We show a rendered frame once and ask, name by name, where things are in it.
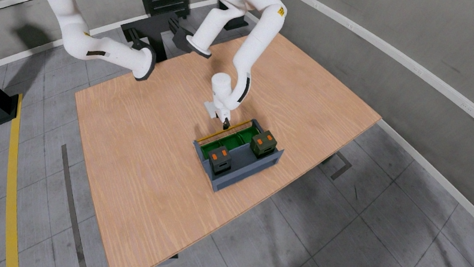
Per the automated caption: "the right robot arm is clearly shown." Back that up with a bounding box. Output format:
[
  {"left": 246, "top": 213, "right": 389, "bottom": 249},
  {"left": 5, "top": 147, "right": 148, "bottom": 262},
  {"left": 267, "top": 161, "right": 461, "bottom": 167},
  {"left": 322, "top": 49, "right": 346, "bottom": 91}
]
[{"left": 48, "top": 0, "right": 152, "bottom": 78}]

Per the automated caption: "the grey-blue rack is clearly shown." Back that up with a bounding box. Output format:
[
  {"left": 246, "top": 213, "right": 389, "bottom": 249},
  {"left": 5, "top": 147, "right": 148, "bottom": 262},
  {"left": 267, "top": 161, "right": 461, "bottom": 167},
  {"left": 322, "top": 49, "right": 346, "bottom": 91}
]
[{"left": 192, "top": 140, "right": 284, "bottom": 193}]

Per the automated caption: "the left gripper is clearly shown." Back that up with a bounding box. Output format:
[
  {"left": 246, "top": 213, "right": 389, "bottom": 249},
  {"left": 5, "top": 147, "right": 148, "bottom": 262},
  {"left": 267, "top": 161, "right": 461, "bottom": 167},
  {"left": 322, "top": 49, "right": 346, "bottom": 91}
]
[{"left": 215, "top": 107, "right": 230, "bottom": 130}]

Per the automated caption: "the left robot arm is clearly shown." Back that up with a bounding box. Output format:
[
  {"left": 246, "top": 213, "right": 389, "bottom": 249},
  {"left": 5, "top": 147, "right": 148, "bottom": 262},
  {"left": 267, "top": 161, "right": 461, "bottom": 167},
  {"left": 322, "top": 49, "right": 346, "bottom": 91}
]
[{"left": 186, "top": 0, "right": 287, "bottom": 119}]

